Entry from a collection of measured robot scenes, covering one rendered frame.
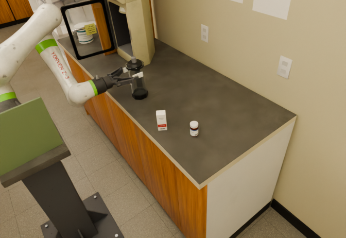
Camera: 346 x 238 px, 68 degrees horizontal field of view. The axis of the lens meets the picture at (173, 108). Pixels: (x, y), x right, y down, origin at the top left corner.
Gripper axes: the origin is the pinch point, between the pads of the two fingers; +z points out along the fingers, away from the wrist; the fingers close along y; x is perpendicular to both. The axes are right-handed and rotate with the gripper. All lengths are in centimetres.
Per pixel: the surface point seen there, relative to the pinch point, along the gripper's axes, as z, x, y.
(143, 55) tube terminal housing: 22.5, 8.7, 30.3
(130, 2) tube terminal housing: 18.7, -29.1, 30.2
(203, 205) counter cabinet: -10, 38, -73
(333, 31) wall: 59, -30, -77
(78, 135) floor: -31, 112, 104
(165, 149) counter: -13, 18, -48
